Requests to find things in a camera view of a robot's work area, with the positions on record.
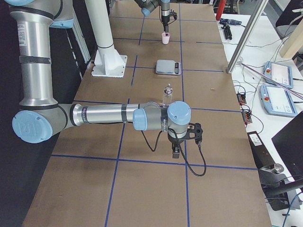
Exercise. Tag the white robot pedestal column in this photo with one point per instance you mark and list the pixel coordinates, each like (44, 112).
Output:
(98, 15)

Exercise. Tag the clear glass sauce bottle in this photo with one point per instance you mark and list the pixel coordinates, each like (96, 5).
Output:
(167, 95)

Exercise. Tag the black monitor stand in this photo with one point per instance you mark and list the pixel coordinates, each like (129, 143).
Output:
(280, 190)

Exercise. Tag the teach pendant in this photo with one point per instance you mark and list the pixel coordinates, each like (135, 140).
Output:
(280, 73)
(277, 101)

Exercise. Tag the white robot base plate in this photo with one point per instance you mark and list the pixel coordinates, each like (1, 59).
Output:
(109, 64)

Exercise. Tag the black box with label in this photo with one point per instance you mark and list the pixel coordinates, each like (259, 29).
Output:
(260, 153)

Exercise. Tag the black folded tripod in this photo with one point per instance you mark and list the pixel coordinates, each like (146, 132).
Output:
(227, 32)

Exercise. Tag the red cylinder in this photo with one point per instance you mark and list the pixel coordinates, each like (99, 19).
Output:
(220, 9)

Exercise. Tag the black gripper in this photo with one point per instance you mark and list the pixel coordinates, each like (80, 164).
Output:
(164, 15)
(175, 141)

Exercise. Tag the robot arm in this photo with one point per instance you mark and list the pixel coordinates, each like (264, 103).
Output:
(41, 116)
(148, 6)

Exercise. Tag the silver digital kitchen scale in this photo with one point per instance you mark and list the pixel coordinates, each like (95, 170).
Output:
(168, 67)

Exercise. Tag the aluminium frame post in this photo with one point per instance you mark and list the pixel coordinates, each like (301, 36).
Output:
(246, 34)

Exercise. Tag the far teach pendant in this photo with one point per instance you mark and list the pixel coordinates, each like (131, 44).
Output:
(280, 73)

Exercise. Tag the near teach pendant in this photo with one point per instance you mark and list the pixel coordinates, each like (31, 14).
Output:
(277, 101)

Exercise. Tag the blue plaid folded umbrella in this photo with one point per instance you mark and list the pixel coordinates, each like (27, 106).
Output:
(230, 22)

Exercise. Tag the pink plastic cup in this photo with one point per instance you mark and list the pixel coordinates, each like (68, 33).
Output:
(165, 37)

